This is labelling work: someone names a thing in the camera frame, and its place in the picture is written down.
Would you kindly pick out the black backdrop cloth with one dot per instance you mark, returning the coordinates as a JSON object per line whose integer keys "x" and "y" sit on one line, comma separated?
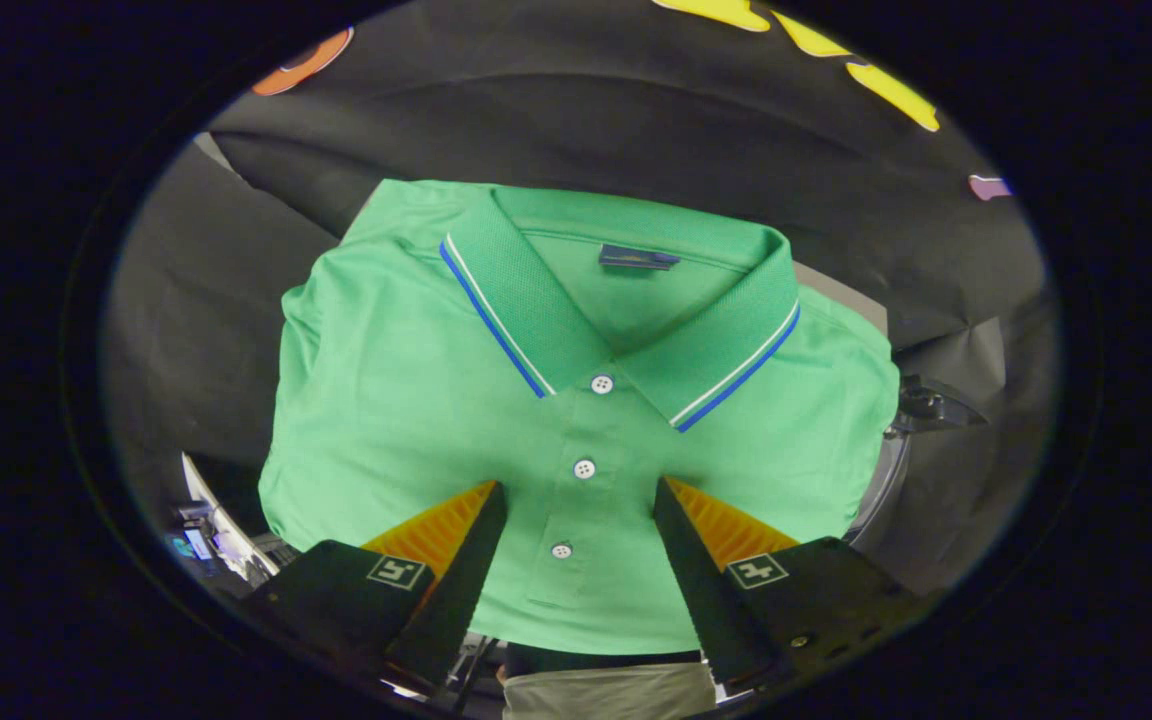
{"x": 636, "y": 120}

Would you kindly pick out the green polo shirt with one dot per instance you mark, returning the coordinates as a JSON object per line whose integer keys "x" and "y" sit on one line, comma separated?
{"x": 416, "y": 420}

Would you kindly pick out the dark grey washing machine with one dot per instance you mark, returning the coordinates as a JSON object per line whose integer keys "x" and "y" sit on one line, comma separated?
{"x": 886, "y": 480}

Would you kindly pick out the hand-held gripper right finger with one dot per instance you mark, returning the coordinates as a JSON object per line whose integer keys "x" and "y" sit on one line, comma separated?
{"x": 701, "y": 590}

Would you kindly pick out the white stand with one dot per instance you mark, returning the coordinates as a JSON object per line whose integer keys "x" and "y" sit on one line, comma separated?
{"x": 221, "y": 525}

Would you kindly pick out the blue printed card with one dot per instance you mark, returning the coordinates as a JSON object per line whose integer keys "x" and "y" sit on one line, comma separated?
{"x": 198, "y": 543}

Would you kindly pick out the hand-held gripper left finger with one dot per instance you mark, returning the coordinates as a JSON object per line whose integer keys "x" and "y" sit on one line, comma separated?
{"x": 456, "y": 600}

